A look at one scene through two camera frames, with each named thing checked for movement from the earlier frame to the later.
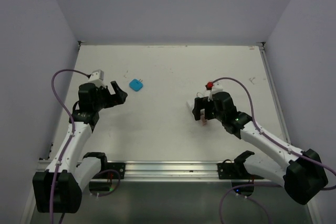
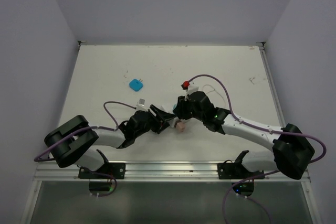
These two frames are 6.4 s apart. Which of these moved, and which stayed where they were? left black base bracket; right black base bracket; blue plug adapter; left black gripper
Moved: left black gripper
Stayed: right black base bracket; left black base bracket; blue plug adapter
